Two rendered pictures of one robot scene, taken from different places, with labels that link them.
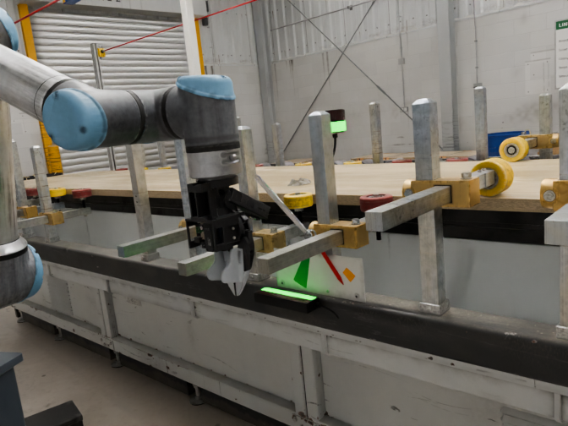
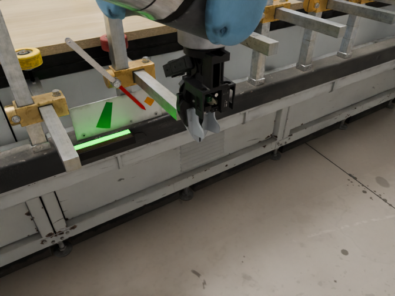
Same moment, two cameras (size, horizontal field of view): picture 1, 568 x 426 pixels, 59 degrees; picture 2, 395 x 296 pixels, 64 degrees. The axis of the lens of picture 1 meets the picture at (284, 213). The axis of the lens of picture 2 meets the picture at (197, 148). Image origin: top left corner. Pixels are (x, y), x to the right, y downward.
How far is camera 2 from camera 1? 0.96 m
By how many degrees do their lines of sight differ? 72
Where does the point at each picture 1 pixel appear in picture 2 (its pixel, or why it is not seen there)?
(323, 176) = (120, 26)
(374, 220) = (273, 47)
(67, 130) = (250, 14)
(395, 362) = (172, 142)
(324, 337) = (120, 157)
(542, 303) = not seen: hidden behind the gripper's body
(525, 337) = (248, 91)
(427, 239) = not seen: hidden behind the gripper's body
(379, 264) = (107, 91)
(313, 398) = (59, 217)
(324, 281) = (127, 114)
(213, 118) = not seen: outside the picture
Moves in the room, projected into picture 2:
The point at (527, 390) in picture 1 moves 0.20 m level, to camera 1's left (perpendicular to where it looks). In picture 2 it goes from (234, 117) to (224, 147)
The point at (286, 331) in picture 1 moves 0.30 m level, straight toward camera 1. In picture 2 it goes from (79, 174) to (173, 191)
